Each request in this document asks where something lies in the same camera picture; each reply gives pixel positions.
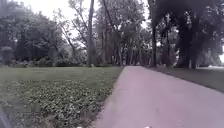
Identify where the row of trees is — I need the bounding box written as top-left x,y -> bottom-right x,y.
0,0 -> 178,68

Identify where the tall thin tree trunk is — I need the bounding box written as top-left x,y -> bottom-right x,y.
86,0 -> 96,68

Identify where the pinkish paved path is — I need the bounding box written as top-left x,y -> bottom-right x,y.
92,65 -> 224,128

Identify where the green grass lawn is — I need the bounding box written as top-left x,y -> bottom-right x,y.
0,65 -> 124,128

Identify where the row of low bushes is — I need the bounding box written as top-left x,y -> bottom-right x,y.
9,57 -> 88,69

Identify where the large dark tree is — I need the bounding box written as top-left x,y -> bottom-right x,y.
148,0 -> 224,70

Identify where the dark grass verge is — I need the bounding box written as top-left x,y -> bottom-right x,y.
146,65 -> 224,94

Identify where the grey stone pillar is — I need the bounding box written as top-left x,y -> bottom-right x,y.
0,46 -> 14,67

